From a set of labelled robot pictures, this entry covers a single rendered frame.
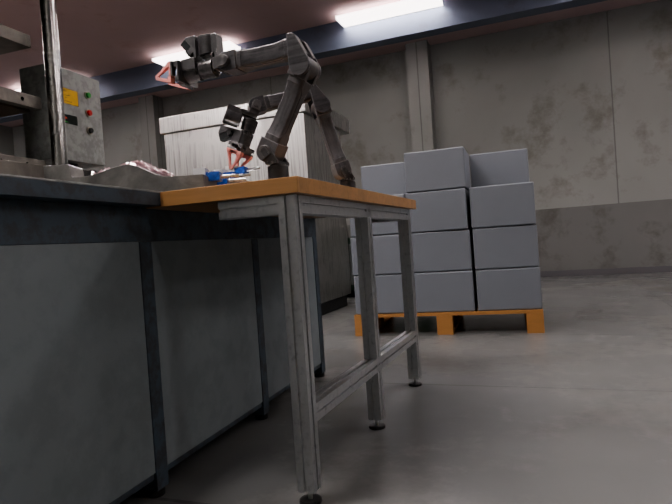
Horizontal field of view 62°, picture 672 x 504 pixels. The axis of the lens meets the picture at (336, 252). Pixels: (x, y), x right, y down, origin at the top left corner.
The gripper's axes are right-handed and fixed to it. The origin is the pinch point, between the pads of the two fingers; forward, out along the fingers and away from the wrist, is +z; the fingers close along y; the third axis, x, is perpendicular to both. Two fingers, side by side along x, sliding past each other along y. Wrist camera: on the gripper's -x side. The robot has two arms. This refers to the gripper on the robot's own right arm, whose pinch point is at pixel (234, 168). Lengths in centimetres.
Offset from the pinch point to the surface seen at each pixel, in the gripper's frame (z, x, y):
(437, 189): -34, 45, -170
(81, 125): 4, -86, -10
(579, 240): -74, 166, -597
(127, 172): 12, 2, 58
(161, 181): 12, 11, 55
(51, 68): -13, -81, 19
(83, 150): 14, -81, -11
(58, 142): 14, -69, 16
